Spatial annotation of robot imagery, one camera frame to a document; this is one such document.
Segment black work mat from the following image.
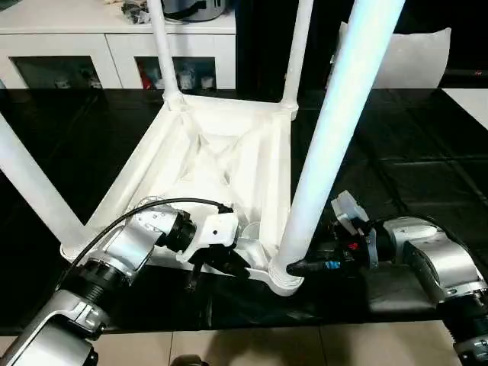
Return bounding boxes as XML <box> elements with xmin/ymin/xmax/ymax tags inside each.
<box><xmin>0</xmin><ymin>88</ymin><xmax>488</xmax><ymax>336</ymax></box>

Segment white plastic table top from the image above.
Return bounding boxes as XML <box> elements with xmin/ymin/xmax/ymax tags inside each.
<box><xmin>61</xmin><ymin>93</ymin><xmax>306</xmax><ymax>297</ymax></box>

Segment white board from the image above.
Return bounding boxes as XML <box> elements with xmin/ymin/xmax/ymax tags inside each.
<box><xmin>442</xmin><ymin>88</ymin><xmax>488</xmax><ymax>130</ymax></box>

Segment black cabinet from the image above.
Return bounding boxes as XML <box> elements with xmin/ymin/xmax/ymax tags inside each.
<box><xmin>235</xmin><ymin>0</ymin><xmax>352</xmax><ymax>92</ymax></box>

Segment white cabinet with glass doors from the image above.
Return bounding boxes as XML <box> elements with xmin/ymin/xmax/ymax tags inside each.
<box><xmin>0</xmin><ymin>0</ymin><xmax>239</xmax><ymax>92</ymax></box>

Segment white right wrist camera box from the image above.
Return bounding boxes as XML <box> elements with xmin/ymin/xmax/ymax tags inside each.
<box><xmin>330</xmin><ymin>191</ymin><xmax>371</xmax><ymax>231</ymax></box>

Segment grey cushion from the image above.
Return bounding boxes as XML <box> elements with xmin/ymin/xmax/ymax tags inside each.
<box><xmin>329</xmin><ymin>21</ymin><xmax>452</xmax><ymax>91</ymax></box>

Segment white plastic table leg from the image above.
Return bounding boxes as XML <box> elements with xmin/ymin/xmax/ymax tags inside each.
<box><xmin>281</xmin><ymin>0</ymin><xmax>315</xmax><ymax>111</ymax></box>
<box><xmin>147</xmin><ymin>0</ymin><xmax>186</xmax><ymax>108</ymax></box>
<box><xmin>0</xmin><ymin>113</ymin><xmax>88</xmax><ymax>249</ymax></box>
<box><xmin>271</xmin><ymin>0</ymin><xmax>406</xmax><ymax>291</ymax></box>

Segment dark gear on cabinet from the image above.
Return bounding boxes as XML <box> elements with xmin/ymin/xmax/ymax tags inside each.
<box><xmin>120</xmin><ymin>0</ymin><xmax>228</xmax><ymax>24</ymax></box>

